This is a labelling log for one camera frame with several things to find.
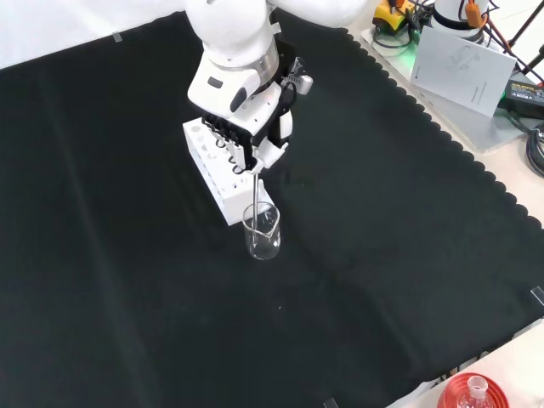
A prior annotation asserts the black cable bundle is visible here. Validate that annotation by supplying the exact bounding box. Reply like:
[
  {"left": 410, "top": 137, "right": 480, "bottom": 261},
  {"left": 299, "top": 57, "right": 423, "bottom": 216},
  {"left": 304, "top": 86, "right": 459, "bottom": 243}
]
[{"left": 524, "top": 121, "right": 544, "bottom": 180}]

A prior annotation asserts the white test tube rack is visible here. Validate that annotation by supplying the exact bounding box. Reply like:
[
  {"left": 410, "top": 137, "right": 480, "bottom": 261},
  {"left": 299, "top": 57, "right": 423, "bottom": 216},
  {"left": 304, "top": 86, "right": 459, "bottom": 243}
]
[{"left": 182, "top": 118, "right": 277, "bottom": 227}]

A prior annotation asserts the clear round-bottom flask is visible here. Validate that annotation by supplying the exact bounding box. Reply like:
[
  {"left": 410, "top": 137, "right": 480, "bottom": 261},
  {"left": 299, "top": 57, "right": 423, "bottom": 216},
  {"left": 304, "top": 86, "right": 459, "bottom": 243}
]
[{"left": 456, "top": 375, "right": 490, "bottom": 408}]

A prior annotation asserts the black cloth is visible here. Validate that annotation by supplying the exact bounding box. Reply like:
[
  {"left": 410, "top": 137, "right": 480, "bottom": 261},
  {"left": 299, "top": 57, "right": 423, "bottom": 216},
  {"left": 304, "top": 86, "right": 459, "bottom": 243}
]
[{"left": 0, "top": 8, "right": 544, "bottom": 408}]

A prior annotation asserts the orange cable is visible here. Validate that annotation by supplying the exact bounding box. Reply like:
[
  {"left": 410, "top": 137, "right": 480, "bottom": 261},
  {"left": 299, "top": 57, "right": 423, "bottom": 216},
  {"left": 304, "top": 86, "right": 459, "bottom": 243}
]
[{"left": 462, "top": 0, "right": 513, "bottom": 54}]

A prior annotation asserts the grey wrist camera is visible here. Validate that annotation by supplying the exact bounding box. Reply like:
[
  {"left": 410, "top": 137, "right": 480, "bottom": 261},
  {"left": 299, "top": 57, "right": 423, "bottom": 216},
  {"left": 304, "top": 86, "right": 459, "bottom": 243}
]
[{"left": 292, "top": 57, "right": 315, "bottom": 97}]

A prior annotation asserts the black tripod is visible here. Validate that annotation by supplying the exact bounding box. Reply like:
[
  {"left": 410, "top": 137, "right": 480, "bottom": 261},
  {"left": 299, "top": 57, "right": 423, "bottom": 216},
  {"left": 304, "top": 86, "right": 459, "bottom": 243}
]
[{"left": 504, "top": 0, "right": 544, "bottom": 86}]

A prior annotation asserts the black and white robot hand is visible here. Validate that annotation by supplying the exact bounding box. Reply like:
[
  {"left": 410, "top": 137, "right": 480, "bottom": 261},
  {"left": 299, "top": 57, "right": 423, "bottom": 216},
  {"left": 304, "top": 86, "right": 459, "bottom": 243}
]
[{"left": 187, "top": 59, "right": 295, "bottom": 176}]

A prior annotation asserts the clear glass beaker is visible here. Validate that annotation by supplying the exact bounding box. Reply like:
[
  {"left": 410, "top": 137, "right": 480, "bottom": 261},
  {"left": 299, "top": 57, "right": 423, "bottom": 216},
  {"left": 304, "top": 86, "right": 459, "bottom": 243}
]
[{"left": 241, "top": 201, "right": 283, "bottom": 261}]

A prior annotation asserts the clear glass rod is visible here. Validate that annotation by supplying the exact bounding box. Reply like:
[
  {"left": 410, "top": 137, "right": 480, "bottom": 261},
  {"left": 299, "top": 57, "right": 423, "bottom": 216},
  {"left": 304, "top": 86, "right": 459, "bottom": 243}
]
[{"left": 249, "top": 170, "right": 261, "bottom": 252}]

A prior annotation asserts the black power adapter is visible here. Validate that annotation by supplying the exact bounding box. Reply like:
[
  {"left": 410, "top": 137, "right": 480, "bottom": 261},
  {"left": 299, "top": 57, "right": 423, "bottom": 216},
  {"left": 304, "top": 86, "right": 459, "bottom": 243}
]
[{"left": 496, "top": 78, "right": 544, "bottom": 121}]

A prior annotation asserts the yellow stop button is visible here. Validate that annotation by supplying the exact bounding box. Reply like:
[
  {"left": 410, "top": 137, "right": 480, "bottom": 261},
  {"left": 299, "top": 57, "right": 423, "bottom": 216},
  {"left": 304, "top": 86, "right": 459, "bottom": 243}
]
[{"left": 372, "top": 0, "right": 421, "bottom": 33}]

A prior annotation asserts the pale printed board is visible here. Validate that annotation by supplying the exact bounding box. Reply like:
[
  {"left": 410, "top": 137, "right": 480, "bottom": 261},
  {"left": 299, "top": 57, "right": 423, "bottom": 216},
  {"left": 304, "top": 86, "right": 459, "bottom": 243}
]
[{"left": 410, "top": 25, "right": 518, "bottom": 119}]

